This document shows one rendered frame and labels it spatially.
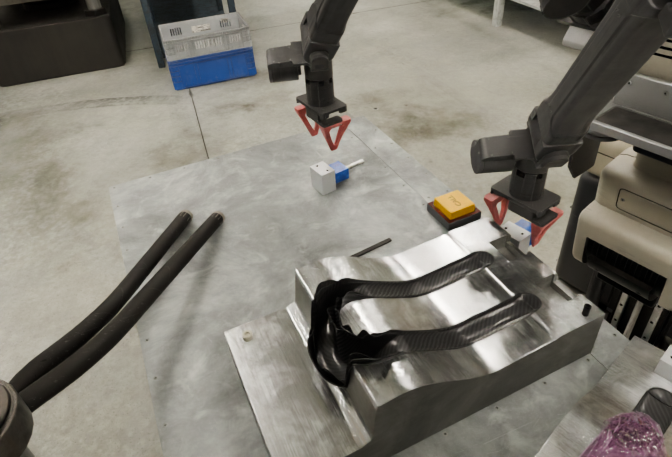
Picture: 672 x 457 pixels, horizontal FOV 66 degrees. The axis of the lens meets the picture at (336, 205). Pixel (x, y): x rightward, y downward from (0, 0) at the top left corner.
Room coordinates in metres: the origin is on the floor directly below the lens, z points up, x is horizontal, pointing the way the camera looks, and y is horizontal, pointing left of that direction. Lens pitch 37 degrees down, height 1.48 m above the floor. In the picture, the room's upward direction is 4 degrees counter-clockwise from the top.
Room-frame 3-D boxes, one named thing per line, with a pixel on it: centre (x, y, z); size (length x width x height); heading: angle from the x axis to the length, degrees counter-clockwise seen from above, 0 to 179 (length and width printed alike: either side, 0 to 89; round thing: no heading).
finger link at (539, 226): (0.70, -0.35, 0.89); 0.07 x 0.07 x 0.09; 36
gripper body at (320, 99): (0.98, 0.01, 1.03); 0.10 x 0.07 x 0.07; 31
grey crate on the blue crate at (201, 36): (3.74, 0.84, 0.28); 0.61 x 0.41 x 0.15; 106
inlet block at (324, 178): (1.00, -0.02, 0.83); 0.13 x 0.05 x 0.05; 121
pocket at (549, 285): (0.54, -0.33, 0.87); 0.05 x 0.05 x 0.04; 23
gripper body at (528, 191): (0.72, -0.33, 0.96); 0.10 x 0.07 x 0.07; 36
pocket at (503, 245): (0.64, -0.28, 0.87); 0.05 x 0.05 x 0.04; 23
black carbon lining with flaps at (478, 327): (0.50, -0.11, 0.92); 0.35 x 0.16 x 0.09; 113
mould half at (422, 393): (0.50, -0.09, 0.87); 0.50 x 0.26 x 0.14; 113
